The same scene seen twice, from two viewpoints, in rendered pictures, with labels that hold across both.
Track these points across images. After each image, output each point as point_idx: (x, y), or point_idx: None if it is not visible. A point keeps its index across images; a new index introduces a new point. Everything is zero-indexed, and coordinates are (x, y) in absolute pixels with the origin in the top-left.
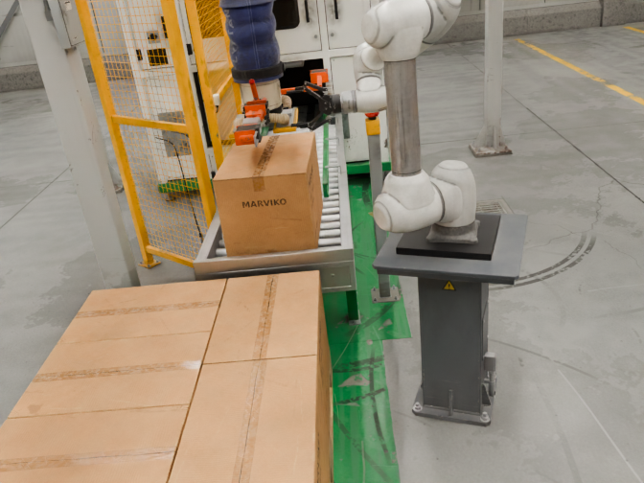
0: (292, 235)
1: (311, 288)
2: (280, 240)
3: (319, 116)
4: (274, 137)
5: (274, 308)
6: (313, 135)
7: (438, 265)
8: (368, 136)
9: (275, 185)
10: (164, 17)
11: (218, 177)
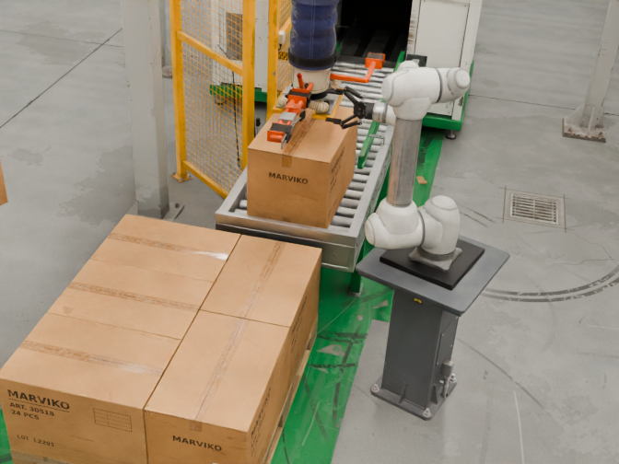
0: (307, 211)
1: (309, 265)
2: (296, 212)
3: (352, 118)
4: None
5: (271, 275)
6: None
7: (406, 283)
8: None
9: (300, 166)
10: None
11: (252, 145)
